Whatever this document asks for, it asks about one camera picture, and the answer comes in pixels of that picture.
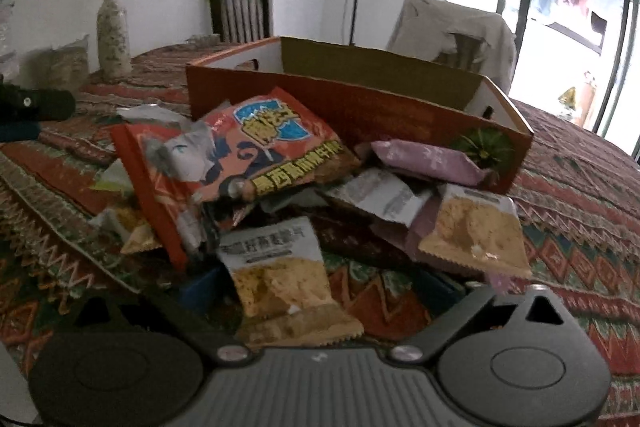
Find orange cardboard box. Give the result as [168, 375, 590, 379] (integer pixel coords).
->
[186, 36, 535, 195]

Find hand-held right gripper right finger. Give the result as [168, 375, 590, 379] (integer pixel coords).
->
[392, 269, 573, 365]

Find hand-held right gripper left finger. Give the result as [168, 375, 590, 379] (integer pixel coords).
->
[70, 264, 251, 364]

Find dark wooden chair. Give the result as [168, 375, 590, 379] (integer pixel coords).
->
[208, 0, 275, 45]

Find yellow cracker packet right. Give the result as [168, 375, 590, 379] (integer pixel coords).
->
[417, 183, 534, 279]

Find dark brown snack packet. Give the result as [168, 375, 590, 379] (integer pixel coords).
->
[312, 217, 418, 270]

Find beige jacket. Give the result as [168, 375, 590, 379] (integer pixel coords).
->
[386, 0, 518, 95]

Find white cracker snack packet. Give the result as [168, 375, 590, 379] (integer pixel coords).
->
[90, 202, 163, 256]
[216, 216, 365, 350]

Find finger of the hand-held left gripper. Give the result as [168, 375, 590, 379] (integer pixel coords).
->
[0, 88, 77, 124]
[0, 123, 40, 142]

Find yellow-green snack packet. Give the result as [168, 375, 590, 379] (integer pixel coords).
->
[92, 159, 132, 194]

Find floral ceramic vase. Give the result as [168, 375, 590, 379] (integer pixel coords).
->
[96, 0, 132, 80]

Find large red snack bag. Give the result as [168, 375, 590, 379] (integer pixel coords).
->
[110, 87, 362, 273]

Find wooden chair under jacket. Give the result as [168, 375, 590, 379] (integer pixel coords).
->
[440, 34, 482, 64]

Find white printed snack packet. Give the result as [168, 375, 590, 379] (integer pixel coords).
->
[324, 168, 432, 228]
[116, 103, 187, 126]

